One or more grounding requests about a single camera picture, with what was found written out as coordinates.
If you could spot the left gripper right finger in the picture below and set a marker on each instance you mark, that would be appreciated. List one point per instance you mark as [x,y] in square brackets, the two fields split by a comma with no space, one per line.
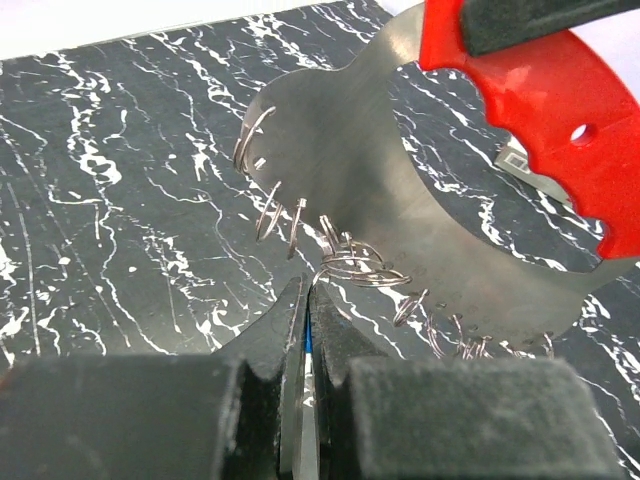
[380,417]

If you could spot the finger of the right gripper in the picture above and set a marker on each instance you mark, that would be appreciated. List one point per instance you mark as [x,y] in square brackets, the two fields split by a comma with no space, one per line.
[489,26]

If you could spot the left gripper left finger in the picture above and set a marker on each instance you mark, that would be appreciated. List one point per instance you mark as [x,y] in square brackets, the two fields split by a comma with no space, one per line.
[235,413]

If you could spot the blue key tag with key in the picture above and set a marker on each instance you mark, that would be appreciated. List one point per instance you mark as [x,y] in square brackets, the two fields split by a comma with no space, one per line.
[309,450]

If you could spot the white and red keyring holder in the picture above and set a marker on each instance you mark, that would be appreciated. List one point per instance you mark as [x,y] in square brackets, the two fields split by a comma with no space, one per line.
[325,144]

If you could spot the small white cardboard box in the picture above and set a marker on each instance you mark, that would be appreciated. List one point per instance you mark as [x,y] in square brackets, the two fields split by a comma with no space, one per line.
[513,159]

